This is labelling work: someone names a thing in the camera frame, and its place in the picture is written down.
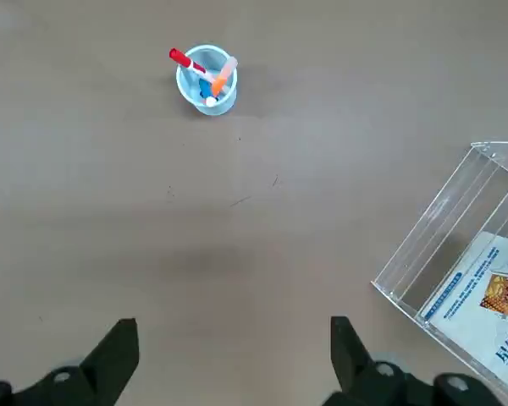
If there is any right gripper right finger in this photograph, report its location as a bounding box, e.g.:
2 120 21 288
321 315 508 406

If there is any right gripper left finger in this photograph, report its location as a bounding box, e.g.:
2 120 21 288
0 317 141 406

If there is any blue and white book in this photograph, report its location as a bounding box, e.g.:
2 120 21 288
420 230 508 392

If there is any clear acrylic storage rack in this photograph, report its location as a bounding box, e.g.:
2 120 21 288
369 140 508 402

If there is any pale blue pen cup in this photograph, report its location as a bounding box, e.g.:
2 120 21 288
175 44 240 116

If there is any blue marker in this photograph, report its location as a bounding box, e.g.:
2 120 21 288
197 77 219 107

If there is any orange marker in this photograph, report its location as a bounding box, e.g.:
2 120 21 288
210 55 240 96

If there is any red capped marker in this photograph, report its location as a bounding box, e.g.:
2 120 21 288
168 47 216 85

